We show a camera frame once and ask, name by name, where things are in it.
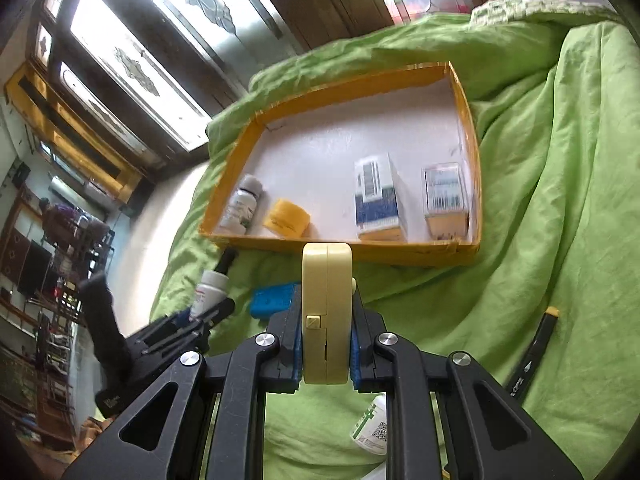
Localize white bottle green label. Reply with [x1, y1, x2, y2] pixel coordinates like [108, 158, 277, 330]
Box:
[350, 394, 387, 456]

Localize black marker yellow cap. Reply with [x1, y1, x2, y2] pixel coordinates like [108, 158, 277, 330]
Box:
[504, 307, 560, 403]

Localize white bottle red label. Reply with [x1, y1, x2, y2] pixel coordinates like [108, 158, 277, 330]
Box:
[190, 270, 229, 318]

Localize cream plastic case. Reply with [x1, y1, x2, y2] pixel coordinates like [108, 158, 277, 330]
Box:
[300, 243, 355, 385]

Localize white bottle dark collar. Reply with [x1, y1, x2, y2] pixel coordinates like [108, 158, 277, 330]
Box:
[218, 174, 262, 235]

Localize small white medicine box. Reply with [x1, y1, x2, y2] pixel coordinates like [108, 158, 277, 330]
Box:
[422, 162, 470, 240]

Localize blue white medicine box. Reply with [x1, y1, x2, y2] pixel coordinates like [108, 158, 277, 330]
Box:
[354, 153, 407, 243]

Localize yellow round jar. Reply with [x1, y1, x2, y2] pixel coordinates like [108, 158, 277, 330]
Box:
[262, 198, 310, 238]

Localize white power adapter plug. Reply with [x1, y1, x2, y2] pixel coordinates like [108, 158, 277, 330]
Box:
[361, 463, 386, 480]

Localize black marker purple cap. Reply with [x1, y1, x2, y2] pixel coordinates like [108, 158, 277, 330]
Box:
[214, 246, 238, 275]

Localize yellow cardboard tray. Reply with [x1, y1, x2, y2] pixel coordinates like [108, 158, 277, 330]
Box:
[200, 62, 483, 266]

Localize white patterned pillow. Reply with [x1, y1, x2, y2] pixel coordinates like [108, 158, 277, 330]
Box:
[470, 0, 624, 27]

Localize blue battery pack with wires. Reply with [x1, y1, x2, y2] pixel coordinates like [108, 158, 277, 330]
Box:
[250, 282, 298, 321]

